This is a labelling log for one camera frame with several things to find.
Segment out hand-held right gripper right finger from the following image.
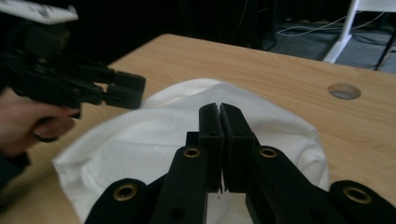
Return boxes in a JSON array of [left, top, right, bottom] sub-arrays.
[[219, 102, 261, 194]]

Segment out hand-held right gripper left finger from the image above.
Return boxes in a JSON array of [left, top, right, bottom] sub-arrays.
[[186, 102, 226, 193]]

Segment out white skirt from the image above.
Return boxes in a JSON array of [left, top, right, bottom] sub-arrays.
[[51, 77, 331, 224]]

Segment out black equipment tower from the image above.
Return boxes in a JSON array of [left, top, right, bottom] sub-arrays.
[[239, 0, 278, 51]]

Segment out white floor cable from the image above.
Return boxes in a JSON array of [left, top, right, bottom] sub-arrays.
[[276, 11, 388, 37]]

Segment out white desk frame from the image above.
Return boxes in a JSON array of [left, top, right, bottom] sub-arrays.
[[321, 0, 396, 65]]

